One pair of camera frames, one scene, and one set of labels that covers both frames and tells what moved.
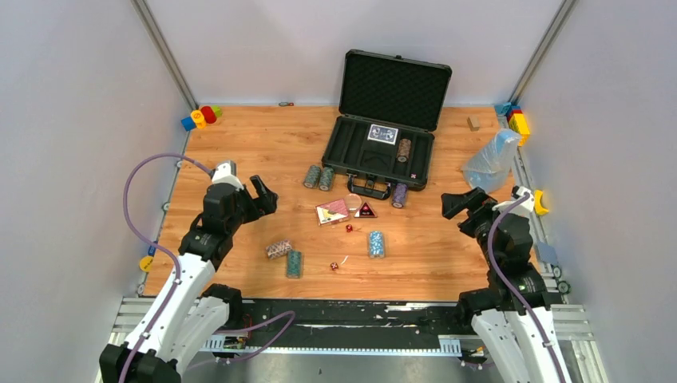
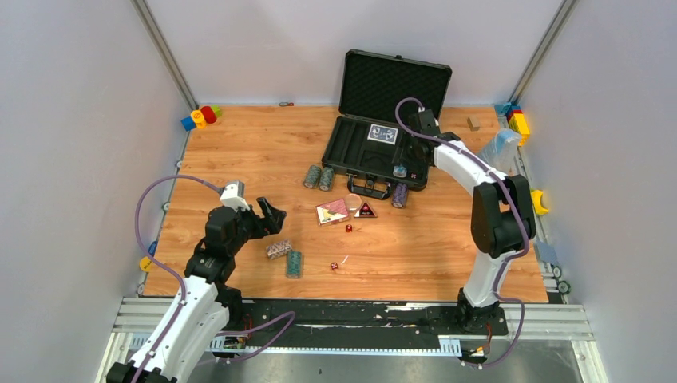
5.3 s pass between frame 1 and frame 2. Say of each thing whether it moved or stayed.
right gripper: moved
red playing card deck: stayed
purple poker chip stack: stayed
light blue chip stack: moved
